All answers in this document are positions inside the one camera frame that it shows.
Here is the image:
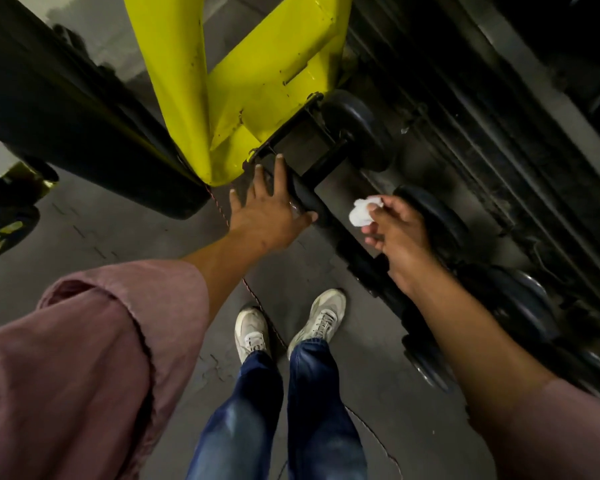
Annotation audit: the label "person's right forearm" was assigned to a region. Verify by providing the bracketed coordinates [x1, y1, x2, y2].
[397, 267, 600, 480]

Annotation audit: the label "person's left hand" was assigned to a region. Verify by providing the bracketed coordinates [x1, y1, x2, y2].
[228, 154, 319, 254]

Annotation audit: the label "person's blue jeans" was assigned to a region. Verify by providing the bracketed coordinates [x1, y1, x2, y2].
[187, 339, 369, 480]

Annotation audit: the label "white cleaning cloth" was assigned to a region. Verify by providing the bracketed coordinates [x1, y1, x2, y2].
[349, 195, 385, 228]

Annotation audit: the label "person's right hand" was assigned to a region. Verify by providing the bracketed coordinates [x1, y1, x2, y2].
[361, 195, 442, 297]

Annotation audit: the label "person's white shoe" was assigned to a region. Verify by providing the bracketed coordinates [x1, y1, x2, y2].
[233, 304, 272, 365]
[287, 288, 347, 358]

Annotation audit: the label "person's left forearm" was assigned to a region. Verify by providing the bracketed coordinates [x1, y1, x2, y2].
[0, 229, 261, 480]

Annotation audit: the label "black dumbbell pale logo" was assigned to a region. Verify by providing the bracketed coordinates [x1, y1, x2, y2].
[0, 202, 41, 265]

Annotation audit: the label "black yellow dumbbell rack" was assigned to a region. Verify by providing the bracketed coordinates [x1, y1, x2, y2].
[122, 0, 600, 411]

